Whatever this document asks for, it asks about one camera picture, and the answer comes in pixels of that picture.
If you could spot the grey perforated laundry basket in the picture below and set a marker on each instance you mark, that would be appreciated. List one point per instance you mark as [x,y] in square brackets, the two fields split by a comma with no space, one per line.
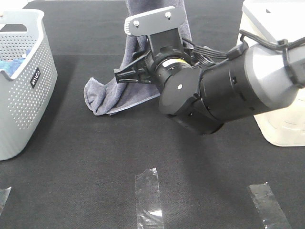
[24,96]

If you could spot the left clear tape strip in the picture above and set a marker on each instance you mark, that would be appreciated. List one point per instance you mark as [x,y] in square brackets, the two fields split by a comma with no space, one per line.
[4,194]

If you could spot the clear tape strip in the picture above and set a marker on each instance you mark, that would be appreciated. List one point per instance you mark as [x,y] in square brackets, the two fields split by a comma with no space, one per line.
[267,206]
[4,194]
[148,200]

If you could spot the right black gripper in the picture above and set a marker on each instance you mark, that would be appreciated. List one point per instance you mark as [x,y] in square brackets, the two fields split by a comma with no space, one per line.
[164,55]

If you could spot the cream lidded storage box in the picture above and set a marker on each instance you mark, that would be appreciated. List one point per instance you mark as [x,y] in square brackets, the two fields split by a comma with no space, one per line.
[274,20]

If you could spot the black table cloth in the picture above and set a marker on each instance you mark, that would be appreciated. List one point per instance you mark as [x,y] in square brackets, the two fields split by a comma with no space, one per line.
[78,170]

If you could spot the centre clear tape strip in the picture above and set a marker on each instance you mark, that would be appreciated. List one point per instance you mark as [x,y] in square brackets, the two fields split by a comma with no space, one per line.
[148,200]

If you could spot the right clear tape strip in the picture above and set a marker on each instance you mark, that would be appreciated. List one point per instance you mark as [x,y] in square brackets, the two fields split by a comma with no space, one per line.
[267,206]

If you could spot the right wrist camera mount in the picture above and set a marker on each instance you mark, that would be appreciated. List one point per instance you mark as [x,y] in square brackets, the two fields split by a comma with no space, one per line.
[154,21]

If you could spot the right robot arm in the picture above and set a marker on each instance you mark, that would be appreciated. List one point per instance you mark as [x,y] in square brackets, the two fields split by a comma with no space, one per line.
[201,89]

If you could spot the blue cloth in basket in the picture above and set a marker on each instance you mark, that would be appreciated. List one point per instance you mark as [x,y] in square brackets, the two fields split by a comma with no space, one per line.
[10,67]

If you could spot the grey-purple microfibre towel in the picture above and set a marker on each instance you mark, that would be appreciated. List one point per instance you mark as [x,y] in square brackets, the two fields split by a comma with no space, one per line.
[113,97]

